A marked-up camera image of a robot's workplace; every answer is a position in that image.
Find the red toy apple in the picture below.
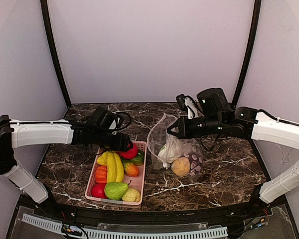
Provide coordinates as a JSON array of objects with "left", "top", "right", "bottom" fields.
[{"left": 118, "top": 143, "right": 138, "bottom": 160}]

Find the white toy cauliflower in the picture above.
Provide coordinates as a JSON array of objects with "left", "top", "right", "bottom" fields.
[{"left": 158, "top": 140, "right": 182, "bottom": 164}]

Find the yellow toy banana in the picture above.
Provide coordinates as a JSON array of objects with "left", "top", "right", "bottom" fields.
[{"left": 106, "top": 152, "right": 124, "bottom": 183}]

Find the clear dotted zip top bag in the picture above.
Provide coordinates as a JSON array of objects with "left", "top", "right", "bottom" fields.
[{"left": 147, "top": 114, "right": 204, "bottom": 180}]

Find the dark red toy fruit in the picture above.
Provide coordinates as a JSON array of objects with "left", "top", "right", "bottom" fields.
[{"left": 184, "top": 146, "right": 203, "bottom": 176}]

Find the yellow toy cauliflower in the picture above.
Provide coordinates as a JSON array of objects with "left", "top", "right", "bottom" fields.
[{"left": 171, "top": 157, "right": 190, "bottom": 177}]

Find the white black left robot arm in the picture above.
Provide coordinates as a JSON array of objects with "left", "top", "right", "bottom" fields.
[{"left": 0, "top": 107, "right": 133, "bottom": 204}]

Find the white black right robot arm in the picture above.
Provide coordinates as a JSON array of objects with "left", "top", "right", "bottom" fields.
[{"left": 166, "top": 88, "right": 299, "bottom": 204}]

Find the green toy round fruit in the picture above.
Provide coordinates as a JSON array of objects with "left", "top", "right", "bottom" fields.
[{"left": 130, "top": 150, "right": 145, "bottom": 166}]

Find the yellow toy pepper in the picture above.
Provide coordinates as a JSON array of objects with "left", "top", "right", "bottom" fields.
[{"left": 97, "top": 152, "right": 107, "bottom": 166}]

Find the green orange toy mango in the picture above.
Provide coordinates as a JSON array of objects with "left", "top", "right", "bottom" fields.
[{"left": 122, "top": 159, "right": 140, "bottom": 177}]

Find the orange toy pumpkin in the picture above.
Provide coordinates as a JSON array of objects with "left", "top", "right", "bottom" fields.
[{"left": 95, "top": 166, "right": 107, "bottom": 184}]

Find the red toy tomato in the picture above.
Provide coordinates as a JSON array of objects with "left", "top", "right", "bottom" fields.
[{"left": 91, "top": 183, "right": 107, "bottom": 199}]

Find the pale yellow toy fruit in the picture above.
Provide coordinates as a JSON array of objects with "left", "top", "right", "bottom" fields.
[{"left": 122, "top": 188, "right": 141, "bottom": 202}]

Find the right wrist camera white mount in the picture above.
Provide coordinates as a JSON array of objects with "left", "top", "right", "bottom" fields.
[{"left": 176, "top": 94, "right": 202, "bottom": 120}]

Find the black right frame post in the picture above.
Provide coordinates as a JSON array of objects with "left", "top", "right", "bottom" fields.
[{"left": 232, "top": 0, "right": 262, "bottom": 106}]

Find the black frame post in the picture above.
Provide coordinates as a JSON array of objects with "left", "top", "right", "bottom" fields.
[
  {"left": 40, "top": 0, "right": 72, "bottom": 109},
  {"left": 232, "top": 0, "right": 262, "bottom": 106}
]

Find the black front table rail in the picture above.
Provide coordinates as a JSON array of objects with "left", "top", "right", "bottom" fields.
[{"left": 34, "top": 203, "right": 272, "bottom": 233}]

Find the white slotted cable duct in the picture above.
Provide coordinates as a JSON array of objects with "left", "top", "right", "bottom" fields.
[{"left": 22, "top": 214, "right": 228, "bottom": 239}]

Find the black left frame post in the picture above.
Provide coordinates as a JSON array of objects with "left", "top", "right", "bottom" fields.
[{"left": 40, "top": 0, "right": 72, "bottom": 109}]

